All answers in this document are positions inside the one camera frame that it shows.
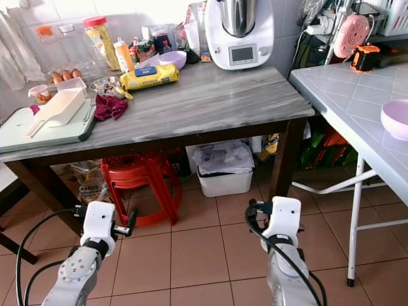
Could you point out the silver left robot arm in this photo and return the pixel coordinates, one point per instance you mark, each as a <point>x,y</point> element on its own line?
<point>73,274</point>

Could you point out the pale green cutting board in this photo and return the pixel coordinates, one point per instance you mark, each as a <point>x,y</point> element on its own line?
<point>16,127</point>

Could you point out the orange and black device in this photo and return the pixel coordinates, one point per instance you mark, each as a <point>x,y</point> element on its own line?
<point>365,57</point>

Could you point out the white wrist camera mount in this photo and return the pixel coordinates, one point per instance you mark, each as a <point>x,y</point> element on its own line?
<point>100,220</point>
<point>284,215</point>

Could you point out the white plastic scoop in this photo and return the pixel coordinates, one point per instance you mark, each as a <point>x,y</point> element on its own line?
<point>62,106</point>

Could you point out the wooden table with marble top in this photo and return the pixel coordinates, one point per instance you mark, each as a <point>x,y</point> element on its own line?
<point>204,102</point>

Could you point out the clear container with orange lid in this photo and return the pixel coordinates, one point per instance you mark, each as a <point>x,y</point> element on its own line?
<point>45,34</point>

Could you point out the pink fan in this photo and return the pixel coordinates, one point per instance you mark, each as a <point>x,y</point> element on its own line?
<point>352,35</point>

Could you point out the white bin with plastic bag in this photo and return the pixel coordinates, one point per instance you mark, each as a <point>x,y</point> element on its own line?
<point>224,180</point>

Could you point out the grey folding table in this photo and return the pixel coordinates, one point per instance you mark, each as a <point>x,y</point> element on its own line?
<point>350,108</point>

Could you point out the white curtain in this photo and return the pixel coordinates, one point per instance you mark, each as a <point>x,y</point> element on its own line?
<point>16,54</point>

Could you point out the steel bowl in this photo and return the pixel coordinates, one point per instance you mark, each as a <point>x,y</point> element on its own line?
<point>104,85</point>

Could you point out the orange sauce bottle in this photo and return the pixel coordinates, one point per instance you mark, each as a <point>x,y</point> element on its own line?
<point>123,57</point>

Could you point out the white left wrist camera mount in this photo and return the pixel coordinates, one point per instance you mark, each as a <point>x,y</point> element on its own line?
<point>100,220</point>

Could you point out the small clear food cup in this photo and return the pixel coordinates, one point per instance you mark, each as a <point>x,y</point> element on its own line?
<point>39,94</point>

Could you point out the green bags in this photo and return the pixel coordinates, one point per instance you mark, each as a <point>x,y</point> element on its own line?
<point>325,148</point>

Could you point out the pasta jar with red lid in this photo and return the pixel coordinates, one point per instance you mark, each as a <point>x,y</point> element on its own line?
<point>102,43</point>

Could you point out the clear egg tray with eggs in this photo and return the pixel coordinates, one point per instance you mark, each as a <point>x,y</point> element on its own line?
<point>67,76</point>

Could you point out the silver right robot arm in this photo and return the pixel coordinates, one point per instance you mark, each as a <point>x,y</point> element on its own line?
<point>287,280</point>

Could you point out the pink bowl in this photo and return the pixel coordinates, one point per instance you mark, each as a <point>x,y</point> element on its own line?
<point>396,120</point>

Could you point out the red plastic stool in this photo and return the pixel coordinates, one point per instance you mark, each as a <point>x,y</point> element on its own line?
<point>140,175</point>

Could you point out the maroon cloth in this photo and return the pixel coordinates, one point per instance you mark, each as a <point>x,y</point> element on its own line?
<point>111,107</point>

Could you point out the clear printed plastic bag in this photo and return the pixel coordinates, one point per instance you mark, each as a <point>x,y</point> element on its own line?
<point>89,183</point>

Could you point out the yellow food package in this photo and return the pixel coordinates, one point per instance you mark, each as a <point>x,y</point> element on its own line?
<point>150,77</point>

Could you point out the purple bowl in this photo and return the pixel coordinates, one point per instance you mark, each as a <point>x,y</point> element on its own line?
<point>173,59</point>

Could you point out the white plastic basket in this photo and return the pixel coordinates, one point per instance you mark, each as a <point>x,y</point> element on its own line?
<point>394,18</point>

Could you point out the dark glass jar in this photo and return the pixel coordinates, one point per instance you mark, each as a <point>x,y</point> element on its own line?
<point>161,40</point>

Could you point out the white kitchen mixer appliance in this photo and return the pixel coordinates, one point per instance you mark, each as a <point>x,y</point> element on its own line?
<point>239,38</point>

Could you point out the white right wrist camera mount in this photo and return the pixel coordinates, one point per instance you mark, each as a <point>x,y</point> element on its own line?
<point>284,215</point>

